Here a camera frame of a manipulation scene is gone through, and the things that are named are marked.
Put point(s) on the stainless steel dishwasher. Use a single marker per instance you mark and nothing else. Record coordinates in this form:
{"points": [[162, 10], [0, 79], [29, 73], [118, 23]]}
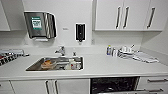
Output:
{"points": [[113, 85]]}

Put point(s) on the white cup on plate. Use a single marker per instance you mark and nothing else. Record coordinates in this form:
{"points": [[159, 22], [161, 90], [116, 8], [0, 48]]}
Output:
{"points": [[73, 64]]}

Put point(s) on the chrome faucet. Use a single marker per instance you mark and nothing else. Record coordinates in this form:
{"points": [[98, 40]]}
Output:
{"points": [[60, 50]]}

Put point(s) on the dish soap bottle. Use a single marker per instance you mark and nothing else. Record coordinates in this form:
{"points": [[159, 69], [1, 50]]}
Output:
{"points": [[108, 50]]}

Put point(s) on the orange bowl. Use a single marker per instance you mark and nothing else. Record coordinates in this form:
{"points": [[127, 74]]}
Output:
{"points": [[47, 64]]}

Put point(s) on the stack of white dishes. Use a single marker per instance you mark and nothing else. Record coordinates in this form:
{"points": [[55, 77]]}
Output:
{"points": [[126, 52]]}

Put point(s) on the steel paper towel dispenser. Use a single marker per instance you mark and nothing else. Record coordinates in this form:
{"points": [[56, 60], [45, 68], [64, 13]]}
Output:
{"points": [[38, 26]]}

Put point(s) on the white sink base cabinet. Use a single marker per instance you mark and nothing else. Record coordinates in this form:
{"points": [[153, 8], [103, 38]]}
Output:
{"points": [[50, 87]]}

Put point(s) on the steel kitchen sink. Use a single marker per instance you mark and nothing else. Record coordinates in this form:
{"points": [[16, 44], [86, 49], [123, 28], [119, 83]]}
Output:
{"points": [[35, 67]]}

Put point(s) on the white upper cabinet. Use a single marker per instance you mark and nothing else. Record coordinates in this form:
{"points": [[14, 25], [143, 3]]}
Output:
{"points": [[133, 15], [4, 15]]}

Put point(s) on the white folded towel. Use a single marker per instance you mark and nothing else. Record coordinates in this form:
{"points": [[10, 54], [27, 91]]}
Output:
{"points": [[146, 58]]}

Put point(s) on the white drawer unit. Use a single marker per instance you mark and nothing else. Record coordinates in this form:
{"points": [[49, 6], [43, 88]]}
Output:
{"points": [[5, 88], [153, 85]]}

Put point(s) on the black wall soap dispenser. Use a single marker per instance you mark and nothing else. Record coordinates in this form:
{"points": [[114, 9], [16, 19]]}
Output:
{"points": [[80, 32]]}

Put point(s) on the small wall label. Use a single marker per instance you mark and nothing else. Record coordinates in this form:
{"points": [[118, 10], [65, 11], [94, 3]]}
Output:
{"points": [[65, 28]]}

